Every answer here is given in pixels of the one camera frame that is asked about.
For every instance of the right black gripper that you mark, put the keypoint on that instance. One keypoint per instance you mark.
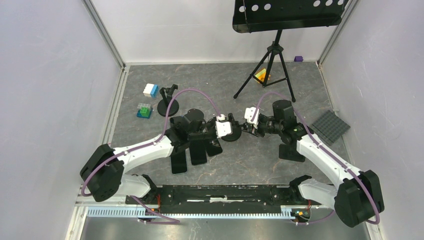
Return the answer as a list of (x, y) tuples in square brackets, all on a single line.
[(256, 131)]

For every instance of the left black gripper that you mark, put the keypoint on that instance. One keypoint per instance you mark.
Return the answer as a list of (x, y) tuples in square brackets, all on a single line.
[(212, 121)]

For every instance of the black smartphone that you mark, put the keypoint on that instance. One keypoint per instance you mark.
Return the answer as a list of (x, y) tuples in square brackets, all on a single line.
[(213, 147), (198, 155), (178, 163)]

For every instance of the black round-base phone stand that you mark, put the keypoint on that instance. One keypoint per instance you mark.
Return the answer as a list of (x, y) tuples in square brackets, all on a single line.
[(236, 129)]

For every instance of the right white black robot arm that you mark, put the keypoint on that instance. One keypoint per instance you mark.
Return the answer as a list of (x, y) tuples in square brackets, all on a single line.
[(354, 195)]

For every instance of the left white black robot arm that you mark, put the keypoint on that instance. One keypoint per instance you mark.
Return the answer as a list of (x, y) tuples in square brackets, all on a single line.
[(105, 173)]

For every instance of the black square-base phone holder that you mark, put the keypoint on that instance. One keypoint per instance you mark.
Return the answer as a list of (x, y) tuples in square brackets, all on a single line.
[(290, 153)]

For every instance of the far black phone stand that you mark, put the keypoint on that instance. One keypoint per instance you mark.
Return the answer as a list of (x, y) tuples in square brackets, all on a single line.
[(165, 103)]

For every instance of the black music stand tripod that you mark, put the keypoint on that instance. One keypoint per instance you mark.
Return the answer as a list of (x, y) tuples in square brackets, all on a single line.
[(251, 16)]

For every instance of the orange yellow block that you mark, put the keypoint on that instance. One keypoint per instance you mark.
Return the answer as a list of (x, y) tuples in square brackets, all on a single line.
[(260, 75)]

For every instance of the grey studded baseplate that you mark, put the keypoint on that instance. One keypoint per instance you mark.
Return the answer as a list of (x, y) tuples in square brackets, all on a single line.
[(329, 127)]

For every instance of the green white blue blocks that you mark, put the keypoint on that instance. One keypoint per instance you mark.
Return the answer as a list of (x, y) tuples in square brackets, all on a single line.
[(144, 110)]

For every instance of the white and blue blocks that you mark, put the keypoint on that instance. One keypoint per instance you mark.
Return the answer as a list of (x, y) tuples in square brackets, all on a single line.
[(151, 90)]

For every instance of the purple block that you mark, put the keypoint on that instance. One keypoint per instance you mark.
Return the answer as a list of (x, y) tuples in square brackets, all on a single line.
[(298, 58)]

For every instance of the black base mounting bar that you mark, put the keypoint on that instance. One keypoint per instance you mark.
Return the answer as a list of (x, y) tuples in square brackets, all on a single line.
[(223, 199)]

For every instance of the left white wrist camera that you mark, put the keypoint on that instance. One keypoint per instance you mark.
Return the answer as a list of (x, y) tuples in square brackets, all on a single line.
[(223, 126)]

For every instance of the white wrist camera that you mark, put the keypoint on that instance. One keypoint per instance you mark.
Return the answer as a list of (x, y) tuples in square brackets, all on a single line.
[(251, 116), (223, 126)]

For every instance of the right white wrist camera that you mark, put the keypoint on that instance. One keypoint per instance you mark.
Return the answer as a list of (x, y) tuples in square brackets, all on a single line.
[(251, 116)]

